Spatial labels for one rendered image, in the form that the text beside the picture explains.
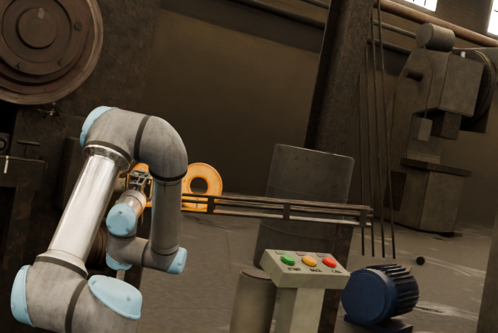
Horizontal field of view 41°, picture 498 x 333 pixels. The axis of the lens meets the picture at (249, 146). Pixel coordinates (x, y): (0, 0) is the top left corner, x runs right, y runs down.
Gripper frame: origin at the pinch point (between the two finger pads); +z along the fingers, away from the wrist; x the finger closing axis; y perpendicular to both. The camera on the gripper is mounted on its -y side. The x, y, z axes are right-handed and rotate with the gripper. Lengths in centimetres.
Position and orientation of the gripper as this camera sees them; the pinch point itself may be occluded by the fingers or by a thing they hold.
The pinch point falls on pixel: (148, 181)
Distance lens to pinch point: 212.2
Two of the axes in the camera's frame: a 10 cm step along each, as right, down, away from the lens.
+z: 0.8, -3.2, 9.4
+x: -9.8, -1.8, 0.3
